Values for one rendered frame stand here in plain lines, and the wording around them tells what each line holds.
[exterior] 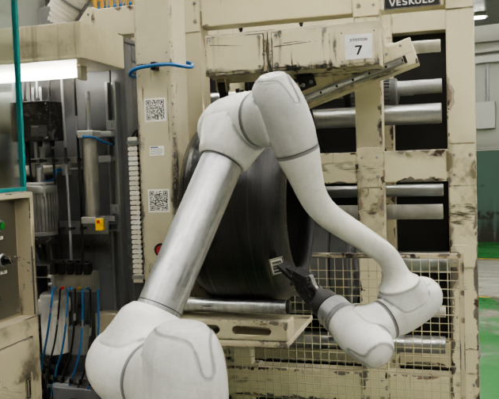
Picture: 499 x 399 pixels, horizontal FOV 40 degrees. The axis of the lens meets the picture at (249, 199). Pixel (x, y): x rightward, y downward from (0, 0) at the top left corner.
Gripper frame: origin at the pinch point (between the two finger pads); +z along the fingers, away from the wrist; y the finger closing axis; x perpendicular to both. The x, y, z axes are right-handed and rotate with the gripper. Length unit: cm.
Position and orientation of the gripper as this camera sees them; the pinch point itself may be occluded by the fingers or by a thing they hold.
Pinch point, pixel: (288, 271)
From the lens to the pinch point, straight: 193.0
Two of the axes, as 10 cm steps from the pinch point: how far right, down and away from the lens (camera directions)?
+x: 8.6, -3.8, 3.3
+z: -4.8, -3.9, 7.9
